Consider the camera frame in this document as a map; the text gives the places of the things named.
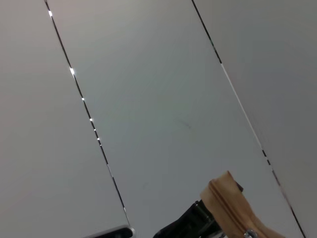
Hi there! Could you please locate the khaki canvas food bag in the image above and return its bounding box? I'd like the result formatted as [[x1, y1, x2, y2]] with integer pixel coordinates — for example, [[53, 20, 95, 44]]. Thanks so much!
[[200, 170, 288, 238]]

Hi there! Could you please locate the dark rounded object edge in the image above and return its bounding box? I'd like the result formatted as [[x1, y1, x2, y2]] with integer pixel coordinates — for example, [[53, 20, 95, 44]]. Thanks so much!
[[85, 224, 137, 238]]

